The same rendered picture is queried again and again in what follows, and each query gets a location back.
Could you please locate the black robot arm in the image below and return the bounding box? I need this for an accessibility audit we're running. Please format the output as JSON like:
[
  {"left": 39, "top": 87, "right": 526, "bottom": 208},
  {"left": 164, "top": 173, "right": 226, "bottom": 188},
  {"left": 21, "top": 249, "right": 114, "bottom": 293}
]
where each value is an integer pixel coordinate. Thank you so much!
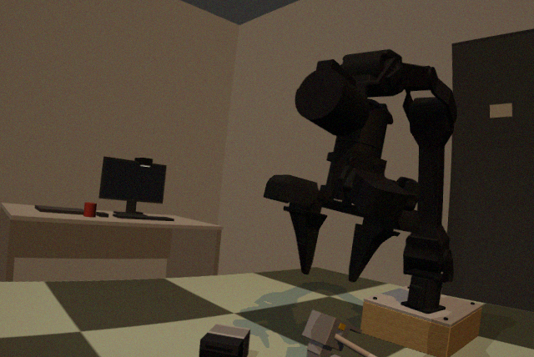
[{"left": 295, "top": 49, "right": 457, "bottom": 314}]

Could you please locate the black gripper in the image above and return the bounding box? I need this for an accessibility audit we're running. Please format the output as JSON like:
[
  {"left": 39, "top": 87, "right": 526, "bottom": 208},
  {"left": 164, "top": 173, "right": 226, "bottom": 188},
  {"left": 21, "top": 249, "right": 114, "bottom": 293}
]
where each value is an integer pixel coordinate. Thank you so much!
[{"left": 264, "top": 141, "right": 421, "bottom": 282}]

